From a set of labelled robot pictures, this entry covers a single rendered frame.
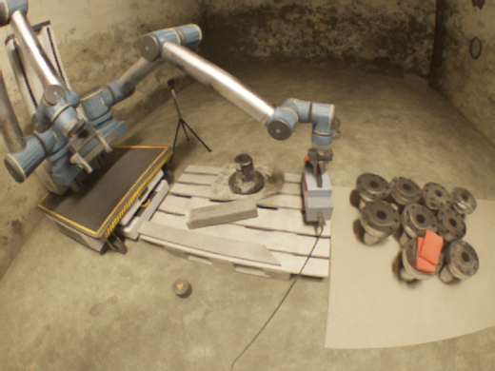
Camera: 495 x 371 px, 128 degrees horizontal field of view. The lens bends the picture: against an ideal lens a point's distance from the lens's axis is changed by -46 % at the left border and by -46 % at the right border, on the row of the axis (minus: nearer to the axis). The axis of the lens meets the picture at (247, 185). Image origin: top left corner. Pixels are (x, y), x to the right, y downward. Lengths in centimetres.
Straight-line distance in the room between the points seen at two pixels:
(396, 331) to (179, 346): 118
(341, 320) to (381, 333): 25
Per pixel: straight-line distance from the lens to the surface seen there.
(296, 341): 124
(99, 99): 178
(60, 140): 159
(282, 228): 134
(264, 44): 608
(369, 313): 135
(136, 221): 169
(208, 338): 128
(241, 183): 153
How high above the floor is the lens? 122
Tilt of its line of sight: 42 degrees down
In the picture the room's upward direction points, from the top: 8 degrees counter-clockwise
